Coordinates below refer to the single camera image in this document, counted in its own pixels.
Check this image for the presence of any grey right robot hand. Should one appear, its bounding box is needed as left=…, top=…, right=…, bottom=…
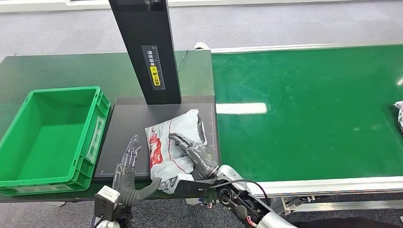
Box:
left=168, top=133, right=220, bottom=181

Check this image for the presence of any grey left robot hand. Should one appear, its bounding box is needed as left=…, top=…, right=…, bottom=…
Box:
left=112, top=134, right=162, bottom=207

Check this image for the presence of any grey red-printed mailer package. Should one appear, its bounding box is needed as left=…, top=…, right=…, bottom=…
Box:
left=144, top=109, right=209, bottom=195
left=393, top=100, right=403, bottom=133

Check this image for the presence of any black inbound scanner machine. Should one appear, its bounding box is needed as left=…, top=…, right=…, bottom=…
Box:
left=93, top=0, right=221, bottom=182

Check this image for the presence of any green conveyor belt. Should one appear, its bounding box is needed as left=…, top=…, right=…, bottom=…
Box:
left=211, top=44, right=403, bottom=183

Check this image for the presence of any green plastic crate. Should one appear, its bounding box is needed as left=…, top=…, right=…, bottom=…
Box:
left=0, top=86, right=111, bottom=196

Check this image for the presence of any black yellow ruler label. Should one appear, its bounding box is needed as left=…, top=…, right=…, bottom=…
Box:
left=141, top=45, right=166, bottom=91

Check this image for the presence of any dark green table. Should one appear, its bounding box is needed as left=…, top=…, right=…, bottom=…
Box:
left=0, top=50, right=224, bottom=203

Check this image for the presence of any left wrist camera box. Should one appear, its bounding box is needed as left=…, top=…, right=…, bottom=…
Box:
left=94, top=185, right=121, bottom=221

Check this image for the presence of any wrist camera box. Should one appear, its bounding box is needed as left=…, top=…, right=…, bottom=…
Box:
left=174, top=172, right=219, bottom=202
left=94, top=185, right=121, bottom=221

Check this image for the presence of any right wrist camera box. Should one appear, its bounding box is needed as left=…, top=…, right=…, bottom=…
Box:
left=174, top=172, right=219, bottom=202

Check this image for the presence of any thin black cable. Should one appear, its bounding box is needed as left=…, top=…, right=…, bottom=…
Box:
left=177, top=50, right=189, bottom=75

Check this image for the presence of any aluminium conveyor frame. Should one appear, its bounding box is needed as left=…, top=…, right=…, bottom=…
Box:
left=185, top=40, right=403, bottom=216

